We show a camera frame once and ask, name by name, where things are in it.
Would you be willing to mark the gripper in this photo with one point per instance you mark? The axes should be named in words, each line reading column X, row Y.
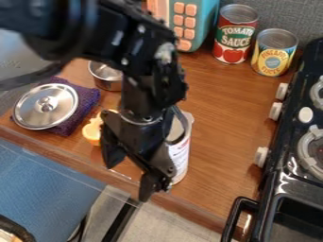
column 141, row 141

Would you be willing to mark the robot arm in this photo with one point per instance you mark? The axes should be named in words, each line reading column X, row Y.
column 126, row 47

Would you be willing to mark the white can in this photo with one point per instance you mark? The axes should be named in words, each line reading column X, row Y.
column 181, row 151

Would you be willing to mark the tomato sauce can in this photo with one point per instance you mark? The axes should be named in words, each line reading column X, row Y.
column 233, row 34

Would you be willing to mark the yellow pineapple can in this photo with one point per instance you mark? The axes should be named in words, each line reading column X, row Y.
column 273, row 53

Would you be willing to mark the orange toy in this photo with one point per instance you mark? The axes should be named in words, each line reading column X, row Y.
column 91, row 130

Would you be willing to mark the purple cloth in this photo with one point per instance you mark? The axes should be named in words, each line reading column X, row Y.
column 86, row 100

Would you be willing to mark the silver pot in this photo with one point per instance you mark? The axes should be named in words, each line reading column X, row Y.
column 105, row 75

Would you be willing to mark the silver lid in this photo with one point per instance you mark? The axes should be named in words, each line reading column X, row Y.
column 45, row 106

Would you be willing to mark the toy microwave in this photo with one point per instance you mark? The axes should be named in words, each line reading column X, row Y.
column 195, row 22

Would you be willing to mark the toy stove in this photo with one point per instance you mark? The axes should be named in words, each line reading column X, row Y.
column 294, row 157

